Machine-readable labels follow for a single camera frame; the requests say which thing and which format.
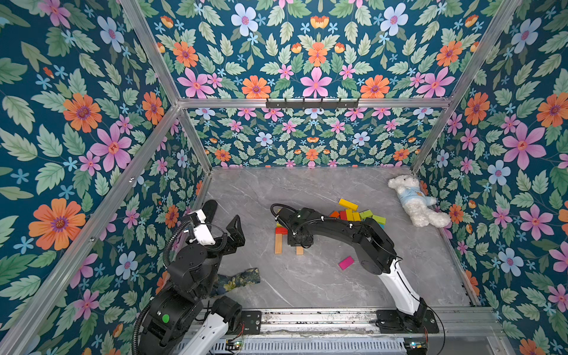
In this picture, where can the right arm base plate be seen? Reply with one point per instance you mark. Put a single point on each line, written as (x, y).
(395, 322)

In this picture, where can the green block right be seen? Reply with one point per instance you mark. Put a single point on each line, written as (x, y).
(380, 220)

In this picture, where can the light green block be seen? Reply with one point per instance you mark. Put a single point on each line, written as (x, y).
(366, 214)

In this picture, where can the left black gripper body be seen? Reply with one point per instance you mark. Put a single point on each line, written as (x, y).
(221, 247)

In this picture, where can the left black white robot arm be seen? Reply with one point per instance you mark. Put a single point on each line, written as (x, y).
(192, 258)

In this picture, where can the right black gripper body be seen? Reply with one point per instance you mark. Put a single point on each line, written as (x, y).
(299, 234)

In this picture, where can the metal hook rail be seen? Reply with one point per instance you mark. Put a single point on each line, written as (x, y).
(330, 104)

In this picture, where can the floral fabric pouch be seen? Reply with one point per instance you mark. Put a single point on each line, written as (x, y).
(223, 284)

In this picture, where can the magenta block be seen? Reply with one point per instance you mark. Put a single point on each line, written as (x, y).
(346, 263)

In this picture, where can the yellow block at pile top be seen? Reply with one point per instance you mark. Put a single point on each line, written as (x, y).
(348, 205)

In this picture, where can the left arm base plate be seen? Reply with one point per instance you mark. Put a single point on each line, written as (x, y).
(246, 323)

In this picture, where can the white teddy bear plush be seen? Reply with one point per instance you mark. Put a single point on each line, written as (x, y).
(416, 203)

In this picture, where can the black oval remote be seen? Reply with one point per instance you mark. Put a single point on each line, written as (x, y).
(209, 209)

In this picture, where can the small red block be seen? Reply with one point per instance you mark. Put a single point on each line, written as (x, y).
(281, 231)

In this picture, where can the white vented strip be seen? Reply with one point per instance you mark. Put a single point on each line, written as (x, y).
(311, 346)

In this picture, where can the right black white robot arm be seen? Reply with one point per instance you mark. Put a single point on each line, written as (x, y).
(374, 250)

